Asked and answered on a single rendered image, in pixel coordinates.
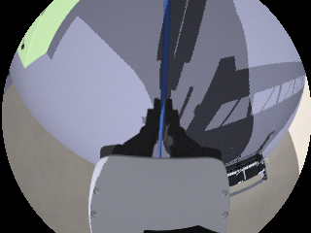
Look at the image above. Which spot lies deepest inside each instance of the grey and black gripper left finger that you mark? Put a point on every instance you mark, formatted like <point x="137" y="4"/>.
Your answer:
<point x="143" y="143"/>

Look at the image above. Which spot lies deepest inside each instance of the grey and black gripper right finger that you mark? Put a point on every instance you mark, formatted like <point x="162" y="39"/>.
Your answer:
<point x="178" y="140"/>

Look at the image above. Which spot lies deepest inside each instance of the blue cable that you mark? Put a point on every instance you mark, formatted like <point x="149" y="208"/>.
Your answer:
<point x="164" y="71"/>

